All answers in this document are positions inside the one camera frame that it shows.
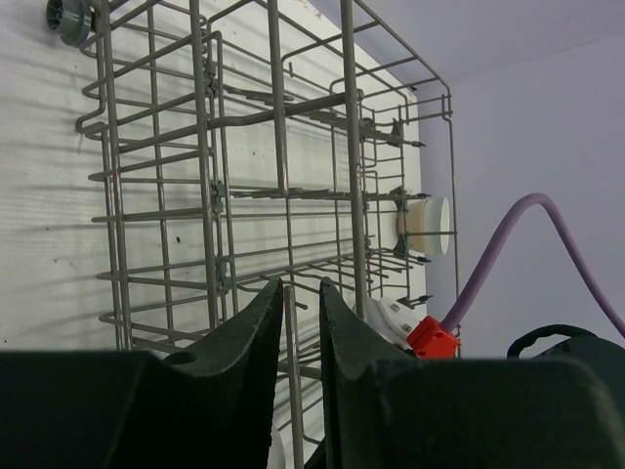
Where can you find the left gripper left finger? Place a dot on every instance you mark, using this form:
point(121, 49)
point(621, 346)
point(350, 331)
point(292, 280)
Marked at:
point(209, 405)

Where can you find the beige ceramic bowl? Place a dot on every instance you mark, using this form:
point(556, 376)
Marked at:
point(409, 225)

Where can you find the white bowl front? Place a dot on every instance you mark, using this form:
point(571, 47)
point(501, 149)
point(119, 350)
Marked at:
point(277, 458)

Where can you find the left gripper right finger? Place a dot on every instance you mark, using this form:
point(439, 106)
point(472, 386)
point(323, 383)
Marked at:
point(385, 409)

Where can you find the grey wire dish rack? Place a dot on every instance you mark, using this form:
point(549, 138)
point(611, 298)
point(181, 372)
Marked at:
point(246, 140)

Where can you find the white bowl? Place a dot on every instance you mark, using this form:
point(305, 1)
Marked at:
point(435, 225)
point(277, 458)

